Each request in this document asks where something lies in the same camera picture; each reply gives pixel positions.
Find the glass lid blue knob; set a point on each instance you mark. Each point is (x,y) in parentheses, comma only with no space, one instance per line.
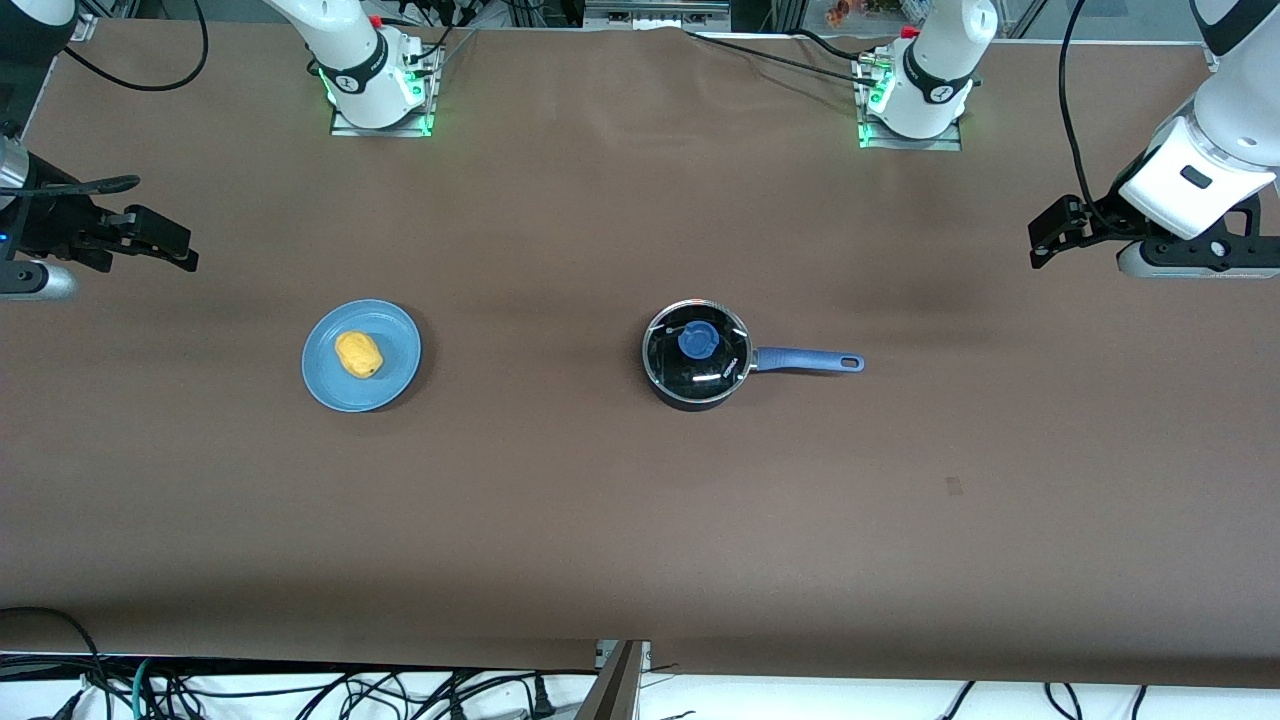
(722,368)

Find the metal corner bracket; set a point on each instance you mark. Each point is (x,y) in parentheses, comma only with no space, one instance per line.
(86,27)

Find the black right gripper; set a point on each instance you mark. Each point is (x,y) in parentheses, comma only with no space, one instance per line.
(48,225)

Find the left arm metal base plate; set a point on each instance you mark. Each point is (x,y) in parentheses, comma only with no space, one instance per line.
(945,143)

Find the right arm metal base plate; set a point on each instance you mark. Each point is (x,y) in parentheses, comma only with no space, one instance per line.
(400,125)

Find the orange background object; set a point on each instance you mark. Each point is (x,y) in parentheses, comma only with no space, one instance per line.
(845,12)

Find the brown table cover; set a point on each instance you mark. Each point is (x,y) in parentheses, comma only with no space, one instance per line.
(600,520)

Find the aluminium frame rail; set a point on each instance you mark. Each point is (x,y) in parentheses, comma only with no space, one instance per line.
(655,14)

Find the blue round plate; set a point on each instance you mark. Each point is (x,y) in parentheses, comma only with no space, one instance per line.
(330,378)

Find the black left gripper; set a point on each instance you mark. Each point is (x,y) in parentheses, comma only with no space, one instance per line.
(1103,222)

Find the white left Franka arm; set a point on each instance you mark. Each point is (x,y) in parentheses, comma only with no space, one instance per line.
(940,60)

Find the yellow potato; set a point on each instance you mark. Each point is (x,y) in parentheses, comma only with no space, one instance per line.
(358,355)

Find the brown beam with metal bracket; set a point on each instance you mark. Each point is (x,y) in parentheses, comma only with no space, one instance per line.
(615,690)

